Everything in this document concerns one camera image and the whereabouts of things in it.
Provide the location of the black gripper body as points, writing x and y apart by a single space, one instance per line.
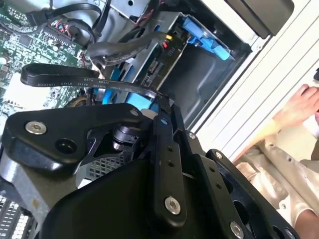
112 206

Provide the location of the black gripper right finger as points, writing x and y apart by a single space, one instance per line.
211 174

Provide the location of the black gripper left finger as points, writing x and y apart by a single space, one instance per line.
49 139

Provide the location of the hard disk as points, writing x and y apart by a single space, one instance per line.
211 42

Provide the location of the person's hand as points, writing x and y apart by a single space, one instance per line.
299 107

